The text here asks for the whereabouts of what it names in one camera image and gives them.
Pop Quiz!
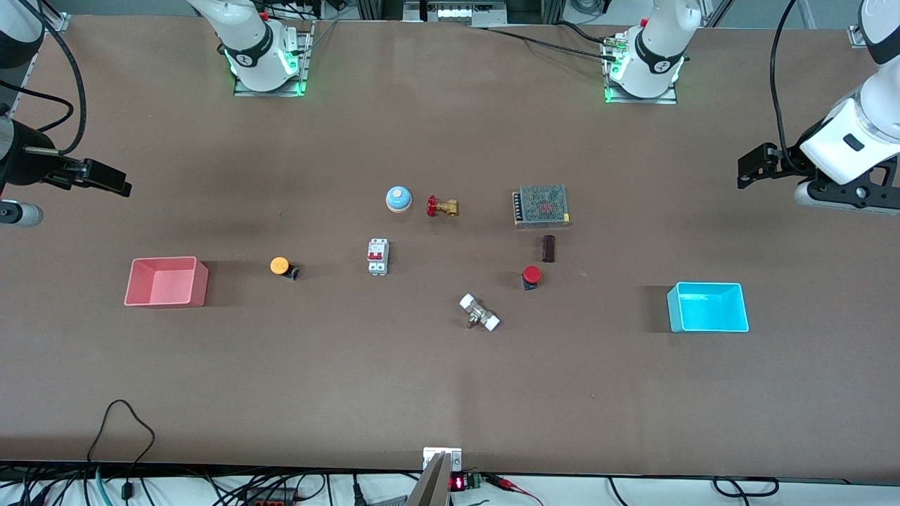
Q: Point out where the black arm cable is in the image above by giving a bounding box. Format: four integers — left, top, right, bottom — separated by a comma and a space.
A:
0, 0, 86, 155
770, 0, 804, 173

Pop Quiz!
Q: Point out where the grey electronics box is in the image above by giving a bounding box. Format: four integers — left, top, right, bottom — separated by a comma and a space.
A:
404, 0, 507, 27

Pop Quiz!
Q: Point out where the grey aluminium camera post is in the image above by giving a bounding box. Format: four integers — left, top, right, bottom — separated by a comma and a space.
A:
404, 452, 451, 506

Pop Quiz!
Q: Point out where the black looped thin cable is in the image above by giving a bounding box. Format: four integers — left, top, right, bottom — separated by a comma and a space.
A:
87, 400, 156, 496

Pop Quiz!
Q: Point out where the cyan plastic box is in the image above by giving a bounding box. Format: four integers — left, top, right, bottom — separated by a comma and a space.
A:
667, 282, 750, 333

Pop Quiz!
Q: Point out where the black coiled cable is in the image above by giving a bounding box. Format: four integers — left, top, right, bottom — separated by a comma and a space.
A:
712, 476, 779, 498

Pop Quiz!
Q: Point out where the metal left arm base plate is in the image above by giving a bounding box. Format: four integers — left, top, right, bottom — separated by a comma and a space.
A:
603, 35, 679, 105

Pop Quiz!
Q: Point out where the white circuit breaker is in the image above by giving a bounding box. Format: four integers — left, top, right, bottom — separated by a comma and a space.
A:
366, 238, 390, 276

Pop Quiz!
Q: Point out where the white capped metal fitting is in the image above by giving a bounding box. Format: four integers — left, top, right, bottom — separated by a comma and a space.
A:
458, 293, 501, 332

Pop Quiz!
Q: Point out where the black cable on table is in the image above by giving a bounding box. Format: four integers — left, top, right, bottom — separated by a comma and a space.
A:
484, 22, 619, 60

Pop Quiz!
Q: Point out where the red plastic box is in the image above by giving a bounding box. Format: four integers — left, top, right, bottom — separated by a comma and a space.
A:
124, 256, 210, 309

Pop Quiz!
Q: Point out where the metal mesh power supply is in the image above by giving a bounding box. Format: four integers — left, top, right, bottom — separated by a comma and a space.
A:
512, 184, 572, 230

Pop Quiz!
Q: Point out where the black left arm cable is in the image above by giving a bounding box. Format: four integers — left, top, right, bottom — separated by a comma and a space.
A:
770, 0, 804, 173

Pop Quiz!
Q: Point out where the black orange power strip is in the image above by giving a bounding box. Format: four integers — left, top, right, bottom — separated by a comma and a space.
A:
239, 487, 297, 506

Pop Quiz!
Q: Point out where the red clip lead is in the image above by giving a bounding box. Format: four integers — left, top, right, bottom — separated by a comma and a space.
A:
485, 474, 544, 506

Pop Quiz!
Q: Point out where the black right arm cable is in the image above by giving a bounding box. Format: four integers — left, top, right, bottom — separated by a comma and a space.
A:
0, 0, 86, 155

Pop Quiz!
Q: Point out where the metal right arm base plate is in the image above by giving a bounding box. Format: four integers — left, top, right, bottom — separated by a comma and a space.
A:
233, 21, 314, 97

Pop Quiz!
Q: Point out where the white mounting bracket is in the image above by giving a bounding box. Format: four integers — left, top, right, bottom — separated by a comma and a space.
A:
423, 447, 463, 472

